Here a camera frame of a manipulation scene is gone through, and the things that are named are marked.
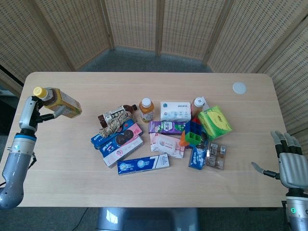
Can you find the coiled beige rope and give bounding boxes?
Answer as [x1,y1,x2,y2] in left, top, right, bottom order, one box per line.
[99,110,132,138]

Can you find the pink wet wipes pack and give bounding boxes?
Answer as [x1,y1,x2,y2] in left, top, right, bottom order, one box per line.
[149,133,186,159]

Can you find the dark tea bottle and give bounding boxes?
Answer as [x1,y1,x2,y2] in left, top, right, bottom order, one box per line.
[97,103,138,128]

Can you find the clear pack of chocolates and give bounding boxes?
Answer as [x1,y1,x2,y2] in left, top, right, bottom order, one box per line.
[205,142,228,171]

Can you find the yellow-capped tea bottle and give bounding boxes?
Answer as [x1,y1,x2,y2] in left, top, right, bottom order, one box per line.
[33,86,83,119]

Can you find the woven bamboo folding screen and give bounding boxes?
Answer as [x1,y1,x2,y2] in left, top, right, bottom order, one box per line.
[0,0,308,183]

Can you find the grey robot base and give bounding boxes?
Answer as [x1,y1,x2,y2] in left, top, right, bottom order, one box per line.
[95,207,201,231]

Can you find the orange juice bottle white cap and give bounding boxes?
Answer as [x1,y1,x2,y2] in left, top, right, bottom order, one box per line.
[139,97,155,123]

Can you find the blue oreo cookie box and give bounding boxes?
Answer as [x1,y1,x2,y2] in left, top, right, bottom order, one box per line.
[90,119,135,150]

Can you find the white tissue pack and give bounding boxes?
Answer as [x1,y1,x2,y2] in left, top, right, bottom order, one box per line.
[160,101,193,122]

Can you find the white pink toothpaste box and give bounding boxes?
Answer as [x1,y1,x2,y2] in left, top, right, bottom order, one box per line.
[103,136,144,169]

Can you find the blue white toothpaste box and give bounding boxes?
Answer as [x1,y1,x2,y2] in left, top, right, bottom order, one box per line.
[117,154,171,176]

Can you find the colourful toy block set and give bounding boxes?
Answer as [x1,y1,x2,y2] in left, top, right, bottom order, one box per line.
[180,117,207,149]

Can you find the brown drink bottle white cap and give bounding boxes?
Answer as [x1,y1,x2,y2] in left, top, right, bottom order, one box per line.
[191,96,208,119]

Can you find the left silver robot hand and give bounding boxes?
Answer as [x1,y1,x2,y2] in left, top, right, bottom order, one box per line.
[18,95,65,132]

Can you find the blue snack box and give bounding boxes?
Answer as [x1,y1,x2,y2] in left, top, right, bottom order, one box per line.
[188,141,209,170]

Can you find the green tissue pack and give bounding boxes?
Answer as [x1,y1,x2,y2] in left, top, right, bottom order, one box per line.
[197,105,233,141]

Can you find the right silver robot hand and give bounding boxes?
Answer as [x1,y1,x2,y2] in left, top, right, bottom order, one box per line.
[251,130,308,190]

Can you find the purple milk carton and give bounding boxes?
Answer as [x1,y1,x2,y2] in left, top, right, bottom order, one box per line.
[148,120,191,135]

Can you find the blue pink toothpaste box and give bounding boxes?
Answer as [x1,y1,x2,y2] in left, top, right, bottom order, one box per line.
[99,123,142,157]

